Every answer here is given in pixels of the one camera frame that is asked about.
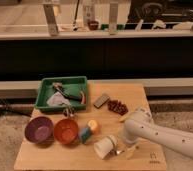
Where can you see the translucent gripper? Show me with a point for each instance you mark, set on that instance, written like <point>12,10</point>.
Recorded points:
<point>130,151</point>

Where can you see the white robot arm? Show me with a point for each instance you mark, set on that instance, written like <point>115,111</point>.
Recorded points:
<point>140,124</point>

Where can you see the red bowl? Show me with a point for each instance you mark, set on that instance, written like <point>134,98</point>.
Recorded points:
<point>66,131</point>

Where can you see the purple bowl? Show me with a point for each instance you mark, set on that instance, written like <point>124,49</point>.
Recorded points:
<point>39,129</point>

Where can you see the white cup on side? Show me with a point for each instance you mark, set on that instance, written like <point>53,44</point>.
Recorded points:
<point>104,146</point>

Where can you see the yellow banana toy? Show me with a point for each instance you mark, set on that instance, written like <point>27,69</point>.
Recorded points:
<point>124,117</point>

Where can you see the orange and teal toy block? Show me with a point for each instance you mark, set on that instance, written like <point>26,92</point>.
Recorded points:
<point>90,129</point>

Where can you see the red grapes bunch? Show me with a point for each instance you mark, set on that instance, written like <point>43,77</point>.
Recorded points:
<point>117,107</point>

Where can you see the grey rectangular block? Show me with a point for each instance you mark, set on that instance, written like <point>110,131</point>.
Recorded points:
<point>101,100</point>

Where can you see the small metal clip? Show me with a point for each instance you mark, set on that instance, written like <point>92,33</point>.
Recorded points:
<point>69,112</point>

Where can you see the wooden board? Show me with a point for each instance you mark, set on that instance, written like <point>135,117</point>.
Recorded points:
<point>53,156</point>

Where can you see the green plastic tray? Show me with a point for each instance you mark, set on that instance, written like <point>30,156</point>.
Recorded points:
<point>72,85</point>

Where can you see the grey cloth in tray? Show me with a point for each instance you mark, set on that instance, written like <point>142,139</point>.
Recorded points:
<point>58,99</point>

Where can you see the black handled tool in tray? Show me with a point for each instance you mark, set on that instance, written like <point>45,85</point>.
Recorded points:
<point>59,87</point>

